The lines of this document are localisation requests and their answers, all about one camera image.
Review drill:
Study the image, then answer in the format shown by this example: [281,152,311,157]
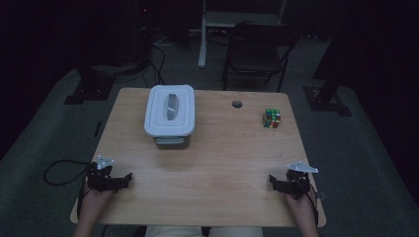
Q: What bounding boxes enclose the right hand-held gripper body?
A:
[286,160,319,200]

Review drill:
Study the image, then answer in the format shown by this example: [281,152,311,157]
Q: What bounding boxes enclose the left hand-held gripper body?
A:
[86,154,117,194]

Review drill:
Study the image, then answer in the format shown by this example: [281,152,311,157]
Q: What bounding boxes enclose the clear plastic storage box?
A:
[152,132,193,151]

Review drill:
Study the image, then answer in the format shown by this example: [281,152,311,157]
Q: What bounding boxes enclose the multicoloured puzzle cube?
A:
[262,108,282,129]

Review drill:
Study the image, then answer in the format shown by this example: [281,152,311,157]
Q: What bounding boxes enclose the white box lid grey handle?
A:
[143,84,196,138]

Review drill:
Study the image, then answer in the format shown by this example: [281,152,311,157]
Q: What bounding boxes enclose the person's left hand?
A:
[79,184,115,216]

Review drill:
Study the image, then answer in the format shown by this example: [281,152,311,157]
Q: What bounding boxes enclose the person's right hand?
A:
[285,190,318,216]

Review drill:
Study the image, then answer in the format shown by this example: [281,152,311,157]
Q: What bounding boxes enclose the black stand with flat base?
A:
[62,63,117,106]
[302,0,353,118]

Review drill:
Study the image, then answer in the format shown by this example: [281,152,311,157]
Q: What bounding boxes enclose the grey round stand base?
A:
[91,61,150,77]

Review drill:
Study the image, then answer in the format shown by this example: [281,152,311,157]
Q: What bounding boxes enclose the black folding chair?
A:
[221,21,301,94]

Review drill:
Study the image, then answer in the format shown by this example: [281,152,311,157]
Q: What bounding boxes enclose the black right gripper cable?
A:
[305,184,320,228]

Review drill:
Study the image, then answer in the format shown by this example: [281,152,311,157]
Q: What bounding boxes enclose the black floor cables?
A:
[148,42,168,87]

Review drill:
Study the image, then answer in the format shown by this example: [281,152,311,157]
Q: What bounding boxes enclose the white desk frame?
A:
[197,0,289,69]

